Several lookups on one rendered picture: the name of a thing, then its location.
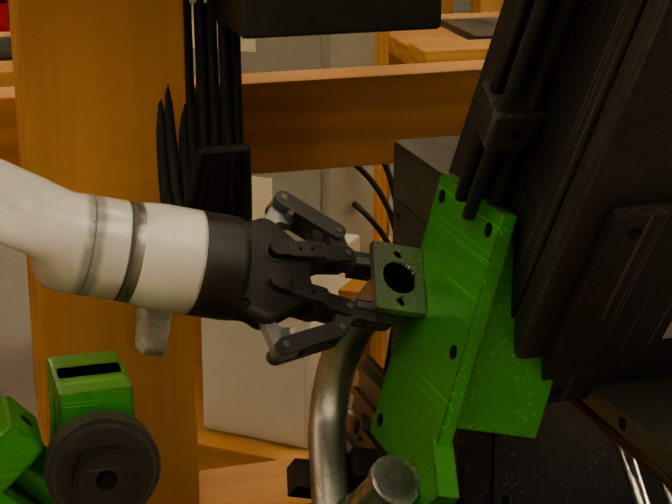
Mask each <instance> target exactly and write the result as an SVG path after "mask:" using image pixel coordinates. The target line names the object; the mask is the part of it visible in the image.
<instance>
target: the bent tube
mask: <svg viewBox="0 0 672 504"><path fill-rule="evenodd" d="M369 248H370V268H371V279H370V280H369V281H368V282H367V283H366V284H365V285H364V286H363V287H362V289H361V290H360V291H359V292H358V293H357V294H356V295H355V296H354V297H353V298H352V300H353V301H354V302H356V301H357V299H363V300H368V301H372V308H373V311H377V312H383V313H389V314H396V315H402V316H408V317H414V318H421V319H422V318H423V317H424V316H425V315H426V301H425V287H424V273H423V259H422V249H420V248H414V247H409V246H403V245H397V244H392V243H386V242H380V241H375V240H374V241H372V242H371V244H370V245H369ZM394 254H396V255H397V256H398V258H397V257H396V256H395V255H394ZM401 305H402V306H401ZM375 331H376V330H370V329H364V328H359V327H353V326H350V331H349V333H348V334H347V335H346V336H345V337H343V338H342V339H341V340H340V342H339V343H338V344H337V345H336V346H335V347H334V348H332V349H329V350H325V351H322V353H321V356H320V359H319V362H318V366H317V370H316V374H315V379H314V383H313V389H312V395H311V402H310V410H309V423H308V453H309V470H310V486H311V502H312V504H336V503H337V502H338V501H339V500H340V499H341V498H342V497H343V496H344V495H345V494H347V493H350V485H349V472H348V459H347V445H346V427H347V413H348V404H349V398H350V392H351V387H352V383H353V379H354V375H355V372H356V368H357V365H358V362H359V360H360V357H361V355H362V352H363V350H364V348H365V346H366V344H367V343H368V341H369V339H370V338H371V336H372V335H373V334H374V333H375Z"/></svg>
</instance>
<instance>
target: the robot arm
mask: <svg viewBox="0 0 672 504"><path fill-rule="evenodd" d="M284 230H289V231H291V232H292V233H294V234H296V235H297V236H299V237H301V238H302V239H304V240H306V241H295V240H294V239H293V238H292V237H291V236H289V235H288V234H287V233H286V232H285V231H284ZM345 235H346V229H345V227H344V226H343V225H341V224H340V223H338V222H336V221H335V220H333V219H331V218H330V217H328V216H326V215H325V214H323V213H321V212H320V211H318V210H316V209H315V208H313V207H311V206H310V205H308V204H306V203H305V202H303V201H301V200H300V199H298V198H296V197H295V196H293V195H291V194H290V193H288V192H286V191H284V190H280V191H278V192H277V193H276V195H275V196H274V198H273V199H272V200H271V202H270V203H269V205H268V206H267V207H266V209H265V216H264V218H259V219H256V220H252V221H245V220H244V219H243V218H241V217H238V216H233V215H227V214H222V213H216V212H210V211H205V210H199V209H193V208H188V207H182V206H176V205H171V204H164V203H147V202H133V201H130V202H129V201H127V200H121V199H116V198H110V197H104V196H98V195H92V194H85V193H77V192H74V191H71V190H69V189H67V188H64V187H62V186H60V185H58V184H56V183H54V182H52V181H50V180H48V179H46V178H44V177H42V176H39V175H37V174H34V173H32V172H30V171H28V170H25V169H23V168H21V167H18V166H16V165H14V164H12V163H9V162H7V161H5V160H2V159H0V244H1V245H5V246H7V247H10V248H13V249H15V250H18V251H20V252H22V253H25V254H27V255H29V256H31V267H32V273H33V275H34V278H35V280H36V281H37V282H38V283H39V284H40V285H41V286H43V287H45V288H47V289H50V290H54V291H58V292H62V293H67V294H73V295H75V294H76V295H80V296H87V297H93V298H100V299H107V300H114V301H119V302H123V303H127V304H130V305H133V306H136V314H137V315H136V318H137V319H136V322H137V323H136V329H135V331H136V332H135V335H136V336H135V347H136V348H137V350H138V351H139V352H140V354H145V355H152V356H159V357H161V356H162V355H163V354H164V352H165V350H166V348H167V344H168V339H169V333H170V327H171V320H172V313H176V314H183V315H189V316H196V317H203V318H209V319H216V320H224V321H230V320H234V321H241V322H243V323H246V324H247V325H249V326H250V327H252V328H253V329H256V330H261V332H262V334H263V336H264V339H265V341H266V343H267V345H268V347H269V351H268V352H267V354H266V360H267V362H268V363H269V364H271V365H273V366H277V365H280V364H284V363H287V362H290V361H293V360H296V359H300V358H303V357H306V356H309V355H313V354H316V353H319V352H322V351H325V350H329V349H332V348H334V347H335V346H336V345H337V344H338V343H339V342H340V340H341V339H342V338H343V337H345V336H346V335H347V334H348V333H349V331H350V326H353V327H359V328H364V329H370V330H376V331H386V330H388V329H389V328H390V327H392V326H395V325H396V324H397V323H398V322H399V321H400V320H401V319H402V318H403V316H402V315H396V314H389V313H383V312H377V311H373V308H372V301H368V300H363V299H357V301H356V302H354V301H353V300H352V299H349V298H346V297H342V296H339V295H336V294H332V293H330V292H329V290H328V289H327V288H325V287H322V286H319V285H315V284H312V282H311V278H310V277H311V276H314V275H339V274H340V273H345V278H350V279H357V280H364V281H369V280H370V279H371V268H370V253H365V252H358V251H354V250H353V249H352V248H351V247H349V246H348V244H347V242H346V239H345V237H344V236H345ZM289 317H291V318H295V319H298V320H302V321H305V322H312V321H317V322H320V323H324V324H323V325H320V326H317V327H313V328H310V329H307V330H303V331H300V332H297V333H296V329H295V328H290V327H286V328H284V327H281V326H279V325H278V323H280V322H281V321H283V320H285V319H287V318H289Z"/></svg>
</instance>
